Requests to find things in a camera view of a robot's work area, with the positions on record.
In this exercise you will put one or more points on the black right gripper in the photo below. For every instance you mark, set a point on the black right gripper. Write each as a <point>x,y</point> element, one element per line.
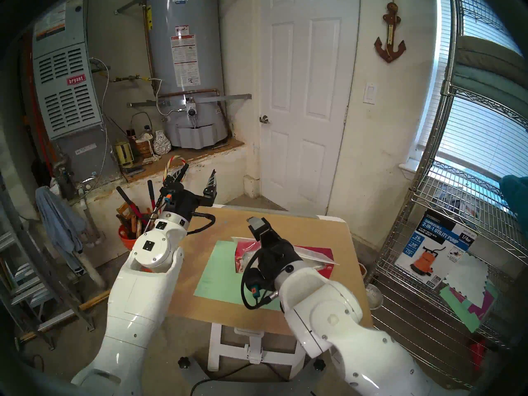
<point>276,257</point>

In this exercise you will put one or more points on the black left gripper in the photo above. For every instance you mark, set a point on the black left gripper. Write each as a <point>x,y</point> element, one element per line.
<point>183,203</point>

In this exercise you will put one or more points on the red cardboard box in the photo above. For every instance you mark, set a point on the red cardboard box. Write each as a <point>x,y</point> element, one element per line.
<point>247,246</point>

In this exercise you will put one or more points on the clear ziplock bag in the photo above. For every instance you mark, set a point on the clear ziplock bag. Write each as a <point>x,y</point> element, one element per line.
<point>247,259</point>

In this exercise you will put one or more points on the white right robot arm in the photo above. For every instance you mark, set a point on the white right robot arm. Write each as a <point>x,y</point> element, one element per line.
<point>330,308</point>

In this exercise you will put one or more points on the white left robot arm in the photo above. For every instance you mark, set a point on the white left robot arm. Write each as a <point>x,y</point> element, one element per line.
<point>144,292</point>

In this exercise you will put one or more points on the wooden ledge board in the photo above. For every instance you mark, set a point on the wooden ledge board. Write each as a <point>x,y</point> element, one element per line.
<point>189,154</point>

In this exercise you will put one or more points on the foil wrapped lump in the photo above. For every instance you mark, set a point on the foil wrapped lump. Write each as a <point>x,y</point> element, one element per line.
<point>161,143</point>

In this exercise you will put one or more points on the green paper mat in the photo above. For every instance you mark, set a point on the green paper mat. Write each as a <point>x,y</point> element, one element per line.
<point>214,275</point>

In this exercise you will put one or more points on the yellow tin canister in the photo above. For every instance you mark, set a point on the yellow tin canister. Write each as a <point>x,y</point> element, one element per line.
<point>123,154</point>

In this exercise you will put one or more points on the orange plastic bucket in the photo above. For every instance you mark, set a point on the orange plastic bucket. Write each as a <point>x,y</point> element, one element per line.
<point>128,242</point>

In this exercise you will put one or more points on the white table stand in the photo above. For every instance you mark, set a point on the white table stand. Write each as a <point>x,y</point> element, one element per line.
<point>255,345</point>

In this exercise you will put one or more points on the yellow gas line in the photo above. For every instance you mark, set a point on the yellow gas line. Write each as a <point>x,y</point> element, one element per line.
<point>132,78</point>

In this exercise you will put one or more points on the white panel door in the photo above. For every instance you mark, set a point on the white panel door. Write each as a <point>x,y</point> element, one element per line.
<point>305,110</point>

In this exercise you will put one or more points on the white pvc pipe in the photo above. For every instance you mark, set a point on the white pvc pipe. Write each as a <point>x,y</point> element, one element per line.
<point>90,267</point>

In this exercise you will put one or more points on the clear glass bowl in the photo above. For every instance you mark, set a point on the clear glass bowl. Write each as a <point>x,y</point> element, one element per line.
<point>373,297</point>

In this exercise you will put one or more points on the grey water heater tank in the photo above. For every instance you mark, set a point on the grey water heater tank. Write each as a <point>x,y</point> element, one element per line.
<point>202,48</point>

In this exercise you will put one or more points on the blue hanging towel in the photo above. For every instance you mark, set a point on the blue hanging towel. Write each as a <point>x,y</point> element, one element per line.
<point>57,224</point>

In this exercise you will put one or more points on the grey bryant furnace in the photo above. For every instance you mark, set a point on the grey bryant furnace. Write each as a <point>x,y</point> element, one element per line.
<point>68,110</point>

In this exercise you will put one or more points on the black base knob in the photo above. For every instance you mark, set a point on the black base knob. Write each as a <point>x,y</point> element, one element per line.
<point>184,362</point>
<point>319,364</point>

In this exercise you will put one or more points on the long wooden pole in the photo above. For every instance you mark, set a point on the long wooden pole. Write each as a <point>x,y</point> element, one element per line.
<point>95,300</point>

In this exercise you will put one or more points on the white window sill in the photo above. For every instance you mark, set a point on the white window sill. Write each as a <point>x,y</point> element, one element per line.
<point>410,169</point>

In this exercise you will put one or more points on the aluminium step ladder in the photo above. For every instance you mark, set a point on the aluminium step ladder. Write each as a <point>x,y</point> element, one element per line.
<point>70,312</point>

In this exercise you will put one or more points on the utility pump retail box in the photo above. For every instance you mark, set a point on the utility pump retail box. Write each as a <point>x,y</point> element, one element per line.
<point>437,242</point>

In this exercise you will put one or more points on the white scalloped paper sheet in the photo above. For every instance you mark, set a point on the white scalloped paper sheet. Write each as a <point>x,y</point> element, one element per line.
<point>468,275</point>

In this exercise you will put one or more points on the green paper sheet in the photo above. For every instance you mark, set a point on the green paper sheet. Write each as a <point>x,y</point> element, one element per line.
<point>464,317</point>

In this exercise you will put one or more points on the window with white blinds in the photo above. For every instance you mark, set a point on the window with white blinds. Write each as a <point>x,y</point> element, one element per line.
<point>474,131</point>

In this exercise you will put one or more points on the pink paper sheet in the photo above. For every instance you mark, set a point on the pink paper sheet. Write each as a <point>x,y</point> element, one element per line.
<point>484,306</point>

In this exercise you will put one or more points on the small red object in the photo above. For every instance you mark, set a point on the small red object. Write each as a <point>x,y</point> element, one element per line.
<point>477,349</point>

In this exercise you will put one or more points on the teal cloth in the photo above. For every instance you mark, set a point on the teal cloth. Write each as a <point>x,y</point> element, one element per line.
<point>515,195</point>

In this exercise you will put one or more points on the teal grey cushion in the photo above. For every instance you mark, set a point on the teal grey cushion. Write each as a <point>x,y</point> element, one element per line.
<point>482,88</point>

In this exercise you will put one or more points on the olive grey cushion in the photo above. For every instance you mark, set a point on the olive grey cushion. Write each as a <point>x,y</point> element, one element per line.
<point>491,53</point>

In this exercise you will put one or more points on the white light switch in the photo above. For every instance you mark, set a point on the white light switch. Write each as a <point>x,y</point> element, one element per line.
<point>370,93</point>

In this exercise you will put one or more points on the brown anchor wall thermometer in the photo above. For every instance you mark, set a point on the brown anchor wall thermometer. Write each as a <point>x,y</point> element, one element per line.
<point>388,56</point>

